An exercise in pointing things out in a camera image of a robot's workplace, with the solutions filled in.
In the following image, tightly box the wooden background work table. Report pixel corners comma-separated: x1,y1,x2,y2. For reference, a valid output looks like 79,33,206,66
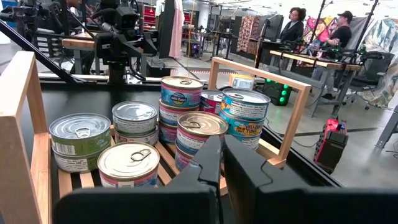
269,49,363,119

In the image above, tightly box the pink hanging cloth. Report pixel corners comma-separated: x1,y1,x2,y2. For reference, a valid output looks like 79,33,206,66
169,0,186,60

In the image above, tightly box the floral leaf print cloth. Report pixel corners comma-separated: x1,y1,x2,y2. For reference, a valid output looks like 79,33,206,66
360,17,398,108

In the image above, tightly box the wooden background robot table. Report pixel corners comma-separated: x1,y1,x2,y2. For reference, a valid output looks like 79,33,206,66
61,30,97,75

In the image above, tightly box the grey metal table leg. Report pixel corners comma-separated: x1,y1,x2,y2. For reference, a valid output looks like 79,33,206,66
375,105,398,149

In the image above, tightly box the black diagonal frame strut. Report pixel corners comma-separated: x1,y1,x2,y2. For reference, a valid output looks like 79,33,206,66
0,20,78,84

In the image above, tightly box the pink salmon can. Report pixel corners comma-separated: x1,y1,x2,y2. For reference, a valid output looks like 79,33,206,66
199,89,224,115

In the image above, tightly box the black background monitor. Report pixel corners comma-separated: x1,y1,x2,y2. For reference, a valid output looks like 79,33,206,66
263,14,285,42

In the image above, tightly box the silver lid tuna can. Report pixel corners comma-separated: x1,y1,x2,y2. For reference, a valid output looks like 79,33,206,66
113,126,160,147
111,100,159,136
238,134,261,151
49,113,112,156
52,147,105,174
158,98,200,128

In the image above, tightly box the red black floor device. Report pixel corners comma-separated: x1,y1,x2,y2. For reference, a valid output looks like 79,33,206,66
313,118,349,175

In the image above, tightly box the white lid tuna can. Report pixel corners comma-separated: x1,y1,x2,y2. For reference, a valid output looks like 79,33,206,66
176,110,229,156
96,141,161,189

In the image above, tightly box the blue Wild Planet can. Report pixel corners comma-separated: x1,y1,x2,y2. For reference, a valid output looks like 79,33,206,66
158,120,178,144

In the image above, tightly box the yellow white small device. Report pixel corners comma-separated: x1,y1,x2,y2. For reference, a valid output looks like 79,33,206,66
229,73,256,91

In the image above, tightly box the person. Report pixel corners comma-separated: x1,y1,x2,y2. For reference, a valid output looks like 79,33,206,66
310,10,354,100
279,6,307,44

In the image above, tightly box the black office chair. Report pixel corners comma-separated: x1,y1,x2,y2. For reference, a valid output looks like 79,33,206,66
341,51,395,110

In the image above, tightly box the wooden slatted shelf rack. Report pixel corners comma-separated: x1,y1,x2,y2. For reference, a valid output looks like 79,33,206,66
0,51,312,224

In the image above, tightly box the green lit computer tower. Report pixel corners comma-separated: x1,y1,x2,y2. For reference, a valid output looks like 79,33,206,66
262,78,293,106

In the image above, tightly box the brown patterned hanging cloth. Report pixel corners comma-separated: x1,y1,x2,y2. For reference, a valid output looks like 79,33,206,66
236,15,261,56

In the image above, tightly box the teal blue tuna can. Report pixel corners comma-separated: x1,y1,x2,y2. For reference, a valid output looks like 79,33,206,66
220,88,272,121
218,109,266,138

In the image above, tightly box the colourful patterned cloth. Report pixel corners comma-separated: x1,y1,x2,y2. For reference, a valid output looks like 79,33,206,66
303,16,338,52

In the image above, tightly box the gold lid tuna can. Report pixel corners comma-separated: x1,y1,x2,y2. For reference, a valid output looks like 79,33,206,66
160,75,205,109

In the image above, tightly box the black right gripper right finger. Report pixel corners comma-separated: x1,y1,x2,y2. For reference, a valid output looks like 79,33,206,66
223,134,398,224

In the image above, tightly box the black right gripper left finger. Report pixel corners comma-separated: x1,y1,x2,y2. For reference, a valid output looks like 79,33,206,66
52,136,223,224

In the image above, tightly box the pale gold lid can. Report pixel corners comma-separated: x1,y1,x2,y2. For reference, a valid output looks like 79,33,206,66
174,139,195,171

